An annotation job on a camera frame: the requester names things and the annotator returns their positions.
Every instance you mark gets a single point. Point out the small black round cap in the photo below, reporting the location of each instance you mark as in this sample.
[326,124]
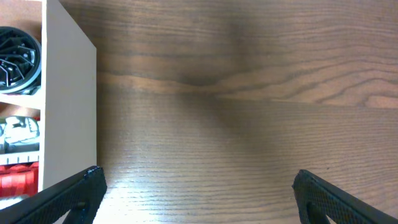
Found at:
[21,62]

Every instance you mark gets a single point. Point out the red toy robot car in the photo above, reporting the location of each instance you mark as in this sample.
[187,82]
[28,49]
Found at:
[20,144]

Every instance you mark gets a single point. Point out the white cardboard box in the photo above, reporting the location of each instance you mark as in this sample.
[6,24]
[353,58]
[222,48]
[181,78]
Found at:
[65,104]

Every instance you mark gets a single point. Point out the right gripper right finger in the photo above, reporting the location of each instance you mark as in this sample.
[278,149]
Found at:
[319,201]

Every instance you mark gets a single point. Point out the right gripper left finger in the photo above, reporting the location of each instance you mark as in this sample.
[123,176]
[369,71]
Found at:
[77,197]

